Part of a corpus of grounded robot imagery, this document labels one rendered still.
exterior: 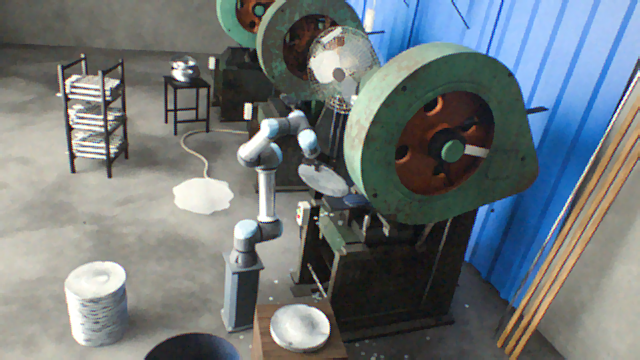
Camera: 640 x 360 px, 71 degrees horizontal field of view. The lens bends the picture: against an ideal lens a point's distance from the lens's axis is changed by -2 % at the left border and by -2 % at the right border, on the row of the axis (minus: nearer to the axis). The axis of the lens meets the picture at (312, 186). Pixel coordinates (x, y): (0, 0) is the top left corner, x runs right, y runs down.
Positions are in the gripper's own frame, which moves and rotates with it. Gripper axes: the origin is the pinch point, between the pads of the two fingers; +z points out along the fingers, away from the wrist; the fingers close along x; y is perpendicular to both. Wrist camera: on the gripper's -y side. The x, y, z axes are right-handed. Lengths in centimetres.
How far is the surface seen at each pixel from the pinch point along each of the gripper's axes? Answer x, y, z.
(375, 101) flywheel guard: -16, -24, -51
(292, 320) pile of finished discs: 74, -8, 19
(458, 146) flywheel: -16, -60, -29
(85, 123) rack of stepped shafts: -15, 228, 97
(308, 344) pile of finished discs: 82, -20, 12
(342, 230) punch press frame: 19.3, -14.5, 36.4
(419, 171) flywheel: -7.9, -46.9, -10.7
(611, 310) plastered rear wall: 11, -167, 67
